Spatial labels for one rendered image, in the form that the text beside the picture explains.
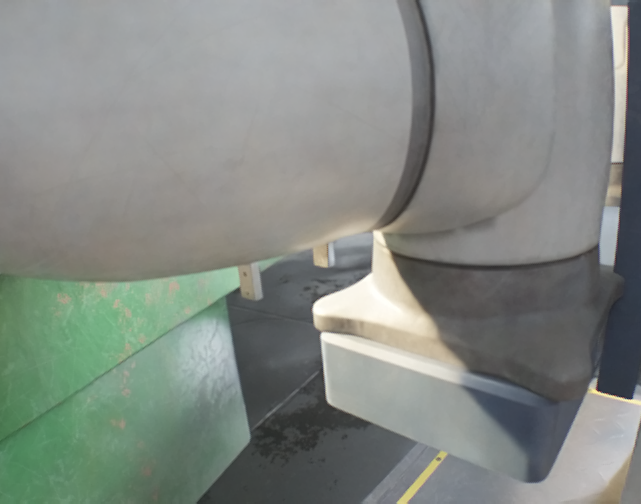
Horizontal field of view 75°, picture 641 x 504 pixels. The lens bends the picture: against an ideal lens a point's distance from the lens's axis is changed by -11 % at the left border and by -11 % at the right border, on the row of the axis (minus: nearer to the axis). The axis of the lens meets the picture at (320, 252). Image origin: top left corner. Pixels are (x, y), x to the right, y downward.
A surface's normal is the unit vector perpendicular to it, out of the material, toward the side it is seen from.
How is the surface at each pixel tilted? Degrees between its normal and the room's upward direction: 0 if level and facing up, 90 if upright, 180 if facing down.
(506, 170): 104
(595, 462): 0
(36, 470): 90
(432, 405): 90
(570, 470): 0
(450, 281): 84
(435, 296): 85
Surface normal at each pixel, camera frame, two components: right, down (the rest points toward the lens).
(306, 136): 0.46, 0.46
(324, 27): 0.43, 0.00
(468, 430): -0.66, 0.27
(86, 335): 0.91, 0.05
